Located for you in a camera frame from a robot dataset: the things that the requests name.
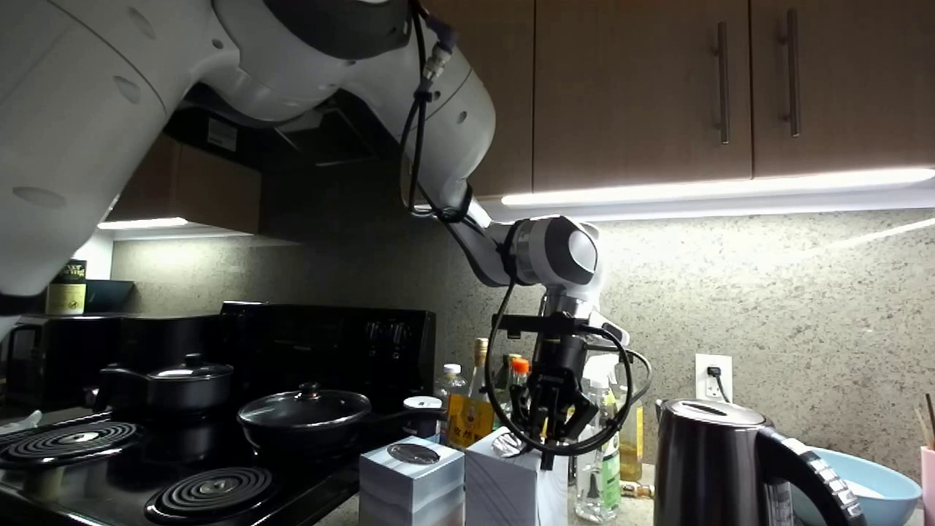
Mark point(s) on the black electric stove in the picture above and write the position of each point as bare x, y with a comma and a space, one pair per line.
321, 340

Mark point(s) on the oil bottle yellow label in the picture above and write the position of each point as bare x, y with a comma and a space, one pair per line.
469, 419

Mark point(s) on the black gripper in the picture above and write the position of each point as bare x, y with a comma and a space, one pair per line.
555, 355

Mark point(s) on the black coil burner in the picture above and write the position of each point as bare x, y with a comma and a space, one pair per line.
209, 491
69, 440

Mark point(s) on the slim yellow bottle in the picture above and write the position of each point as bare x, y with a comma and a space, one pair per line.
636, 447

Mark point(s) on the white lid jar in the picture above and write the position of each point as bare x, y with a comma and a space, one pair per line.
421, 412

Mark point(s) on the orange cap sauce bottle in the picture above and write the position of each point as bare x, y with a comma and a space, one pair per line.
517, 368

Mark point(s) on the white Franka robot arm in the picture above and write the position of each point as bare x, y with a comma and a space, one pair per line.
98, 118

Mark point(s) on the under-cabinet light strip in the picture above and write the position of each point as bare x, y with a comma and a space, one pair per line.
732, 188
142, 226

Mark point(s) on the black pot with lid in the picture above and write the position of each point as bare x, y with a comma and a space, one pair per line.
164, 389

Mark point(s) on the clear spray bottle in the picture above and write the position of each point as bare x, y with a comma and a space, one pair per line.
598, 487

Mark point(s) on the utensil holder with knives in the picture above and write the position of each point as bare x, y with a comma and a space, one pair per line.
925, 424

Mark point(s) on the dark range hood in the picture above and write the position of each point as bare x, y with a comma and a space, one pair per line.
292, 184

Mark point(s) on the teal container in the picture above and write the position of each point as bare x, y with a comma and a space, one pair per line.
110, 297

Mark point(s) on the white outlet with plug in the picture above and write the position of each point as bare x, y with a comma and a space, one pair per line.
701, 384

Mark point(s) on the pale white striped tissue box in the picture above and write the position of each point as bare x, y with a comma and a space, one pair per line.
507, 487

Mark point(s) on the dark lidded jar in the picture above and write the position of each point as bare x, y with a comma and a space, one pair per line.
64, 292

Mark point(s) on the dark grey striped tissue box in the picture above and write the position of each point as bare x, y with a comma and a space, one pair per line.
411, 491

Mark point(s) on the wooden upper cabinets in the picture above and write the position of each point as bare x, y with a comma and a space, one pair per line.
631, 88

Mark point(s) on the light blue bowl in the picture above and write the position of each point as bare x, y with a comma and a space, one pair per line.
877, 487

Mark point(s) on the black frying pan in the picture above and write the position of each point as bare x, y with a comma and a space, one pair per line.
302, 432

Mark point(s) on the glass pan lid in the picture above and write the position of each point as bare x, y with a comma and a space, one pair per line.
307, 403

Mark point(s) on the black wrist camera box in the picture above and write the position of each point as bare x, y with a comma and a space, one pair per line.
520, 326

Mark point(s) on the black countertop appliance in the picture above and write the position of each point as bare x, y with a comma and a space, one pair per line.
25, 365

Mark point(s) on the pink box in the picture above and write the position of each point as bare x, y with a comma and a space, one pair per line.
928, 487

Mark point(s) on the clear bottle white cap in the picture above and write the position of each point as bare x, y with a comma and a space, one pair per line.
452, 375

